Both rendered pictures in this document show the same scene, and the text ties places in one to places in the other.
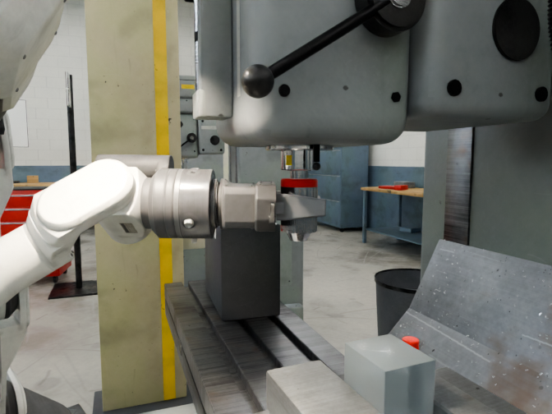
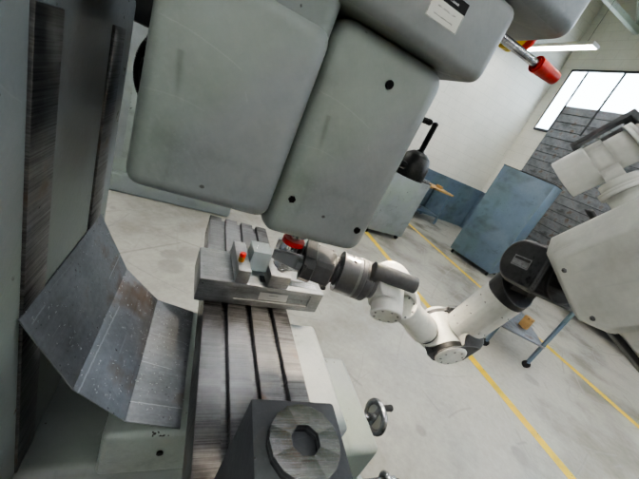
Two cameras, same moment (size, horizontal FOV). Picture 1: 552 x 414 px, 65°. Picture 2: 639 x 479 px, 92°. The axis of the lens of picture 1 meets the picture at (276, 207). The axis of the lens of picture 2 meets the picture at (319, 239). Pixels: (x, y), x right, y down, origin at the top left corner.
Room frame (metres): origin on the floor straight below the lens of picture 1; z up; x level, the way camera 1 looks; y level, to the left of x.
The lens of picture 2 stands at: (1.12, -0.05, 1.52)
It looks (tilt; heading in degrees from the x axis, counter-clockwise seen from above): 22 degrees down; 174
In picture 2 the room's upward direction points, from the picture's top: 25 degrees clockwise
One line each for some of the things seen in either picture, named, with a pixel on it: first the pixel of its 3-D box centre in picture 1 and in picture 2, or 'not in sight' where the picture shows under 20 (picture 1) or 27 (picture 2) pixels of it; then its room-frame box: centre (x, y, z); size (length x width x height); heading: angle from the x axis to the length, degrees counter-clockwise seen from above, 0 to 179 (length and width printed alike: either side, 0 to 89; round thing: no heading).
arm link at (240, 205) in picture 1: (227, 205); (328, 268); (0.55, 0.06, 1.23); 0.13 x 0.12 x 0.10; 1
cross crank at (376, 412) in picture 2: not in sight; (366, 416); (0.38, 0.44, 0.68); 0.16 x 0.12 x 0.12; 110
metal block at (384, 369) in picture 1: (387, 383); (258, 256); (0.36, -0.10, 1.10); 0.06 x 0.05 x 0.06; 23
